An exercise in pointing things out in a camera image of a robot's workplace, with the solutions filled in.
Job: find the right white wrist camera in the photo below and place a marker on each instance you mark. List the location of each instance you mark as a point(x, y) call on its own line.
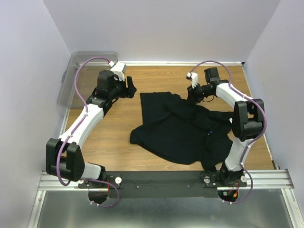
point(193, 77)

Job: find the aluminium frame rail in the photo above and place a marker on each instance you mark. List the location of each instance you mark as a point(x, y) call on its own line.
point(262, 179)

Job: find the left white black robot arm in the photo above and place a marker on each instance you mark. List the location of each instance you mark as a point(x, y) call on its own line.
point(64, 157)

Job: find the clear plastic bin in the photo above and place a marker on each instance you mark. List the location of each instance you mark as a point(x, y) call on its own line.
point(87, 80)

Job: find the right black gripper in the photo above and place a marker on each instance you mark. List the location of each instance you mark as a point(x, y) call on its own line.
point(192, 95)

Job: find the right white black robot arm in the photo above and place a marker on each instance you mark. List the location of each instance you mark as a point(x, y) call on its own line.
point(248, 123)

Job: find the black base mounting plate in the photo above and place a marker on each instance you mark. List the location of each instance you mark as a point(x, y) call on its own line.
point(164, 184)

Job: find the black t shirt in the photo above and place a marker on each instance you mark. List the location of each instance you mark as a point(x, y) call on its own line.
point(182, 132)

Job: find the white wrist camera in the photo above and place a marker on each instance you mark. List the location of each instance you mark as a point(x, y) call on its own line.
point(193, 77)
point(118, 69)

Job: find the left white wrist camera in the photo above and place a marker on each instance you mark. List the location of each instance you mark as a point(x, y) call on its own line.
point(118, 69)

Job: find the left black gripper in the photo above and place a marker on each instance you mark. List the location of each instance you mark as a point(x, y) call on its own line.
point(126, 93)

